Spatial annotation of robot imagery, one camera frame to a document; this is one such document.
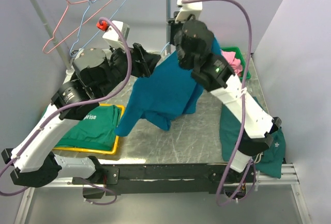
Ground pink wire hanger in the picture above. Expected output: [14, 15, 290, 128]
[42, 0, 114, 55]

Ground pink t shirt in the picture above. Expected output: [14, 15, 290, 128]
[221, 50, 243, 77]

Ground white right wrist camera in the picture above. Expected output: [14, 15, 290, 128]
[175, 0, 202, 23]

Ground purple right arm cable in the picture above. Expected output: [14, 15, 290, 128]
[182, 0, 258, 207]

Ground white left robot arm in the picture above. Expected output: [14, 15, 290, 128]
[1, 43, 161, 188]

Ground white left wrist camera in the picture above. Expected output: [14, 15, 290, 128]
[96, 21, 130, 49]

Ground blue t shirt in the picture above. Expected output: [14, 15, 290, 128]
[114, 33, 223, 137]

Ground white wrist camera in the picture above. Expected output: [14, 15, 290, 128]
[175, 0, 202, 23]
[96, 21, 130, 49]

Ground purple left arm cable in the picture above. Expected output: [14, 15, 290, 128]
[0, 17, 134, 206]

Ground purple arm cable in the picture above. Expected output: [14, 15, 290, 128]
[182, 0, 258, 207]
[0, 17, 134, 206]

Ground green enterprise t shirt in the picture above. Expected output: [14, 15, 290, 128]
[38, 104, 122, 151]

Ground yellow plastic tray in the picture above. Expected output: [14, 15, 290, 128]
[51, 102, 126, 155]

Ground dark green pants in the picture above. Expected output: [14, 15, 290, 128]
[219, 105, 286, 178]

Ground blue wire hanger middle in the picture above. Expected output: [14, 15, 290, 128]
[69, 0, 128, 58]

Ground green plastic bin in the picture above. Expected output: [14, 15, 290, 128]
[221, 47, 247, 80]

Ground black mounting base rail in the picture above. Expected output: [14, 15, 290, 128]
[71, 162, 259, 201]

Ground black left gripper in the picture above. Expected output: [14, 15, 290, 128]
[96, 40, 161, 98]

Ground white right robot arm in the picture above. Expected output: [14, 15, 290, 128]
[168, 16, 281, 182]

